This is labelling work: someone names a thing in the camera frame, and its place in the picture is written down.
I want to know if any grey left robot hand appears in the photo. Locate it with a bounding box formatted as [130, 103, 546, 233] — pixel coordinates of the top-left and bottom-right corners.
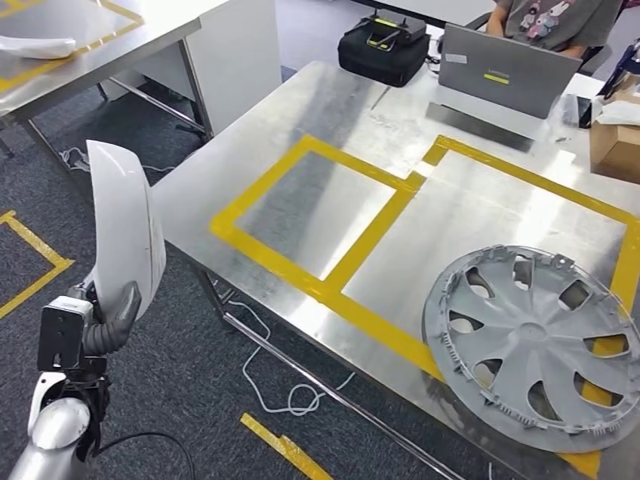
[65, 281, 143, 356]

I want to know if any white curved panel part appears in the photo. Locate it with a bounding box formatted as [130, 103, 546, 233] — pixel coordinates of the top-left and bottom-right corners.
[0, 36, 77, 61]
[85, 139, 167, 324]

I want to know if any black carry bag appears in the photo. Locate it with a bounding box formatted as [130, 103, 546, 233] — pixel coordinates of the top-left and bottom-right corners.
[337, 16, 431, 89]

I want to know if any grey plastic hubcap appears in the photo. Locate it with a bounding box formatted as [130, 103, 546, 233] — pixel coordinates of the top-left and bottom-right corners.
[422, 245, 640, 455]

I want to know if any grey laptop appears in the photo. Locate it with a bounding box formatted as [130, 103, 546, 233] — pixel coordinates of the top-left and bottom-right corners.
[426, 23, 583, 155]

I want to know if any clear plastic bag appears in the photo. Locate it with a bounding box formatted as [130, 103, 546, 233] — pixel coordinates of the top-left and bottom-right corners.
[549, 91, 581, 127]

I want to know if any person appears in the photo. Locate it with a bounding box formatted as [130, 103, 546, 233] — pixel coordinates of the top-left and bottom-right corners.
[485, 0, 626, 61]

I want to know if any brown cardboard box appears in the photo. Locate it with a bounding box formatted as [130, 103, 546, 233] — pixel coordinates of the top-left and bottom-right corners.
[589, 120, 640, 185]

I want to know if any white padded bag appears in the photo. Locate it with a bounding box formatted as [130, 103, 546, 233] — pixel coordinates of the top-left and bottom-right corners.
[592, 99, 640, 128]

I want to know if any blue and silver bottle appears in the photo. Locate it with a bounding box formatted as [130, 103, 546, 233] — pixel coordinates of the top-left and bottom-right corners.
[597, 36, 640, 101]

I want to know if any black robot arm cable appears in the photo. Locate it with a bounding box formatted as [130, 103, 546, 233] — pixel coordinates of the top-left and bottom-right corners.
[92, 430, 196, 480]

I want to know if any white floor cable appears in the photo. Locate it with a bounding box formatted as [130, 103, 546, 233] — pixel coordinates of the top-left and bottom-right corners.
[59, 145, 176, 177]
[227, 301, 357, 419]

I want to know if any steel workbench frame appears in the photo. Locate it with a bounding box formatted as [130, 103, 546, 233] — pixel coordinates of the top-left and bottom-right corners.
[192, 264, 469, 480]
[0, 39, 215, 164]

